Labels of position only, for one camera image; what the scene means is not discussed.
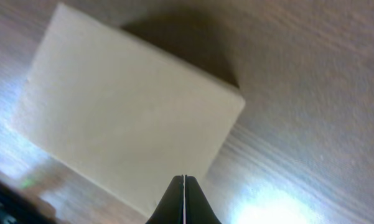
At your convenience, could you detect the brown cardboard box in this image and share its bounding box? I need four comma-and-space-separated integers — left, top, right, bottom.
11, 3, 245, 217

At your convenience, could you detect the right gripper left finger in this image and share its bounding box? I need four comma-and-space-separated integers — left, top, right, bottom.
146, 175, 184, 224

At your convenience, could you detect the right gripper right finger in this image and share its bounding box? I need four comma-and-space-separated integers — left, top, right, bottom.
185, 176, 221, 224

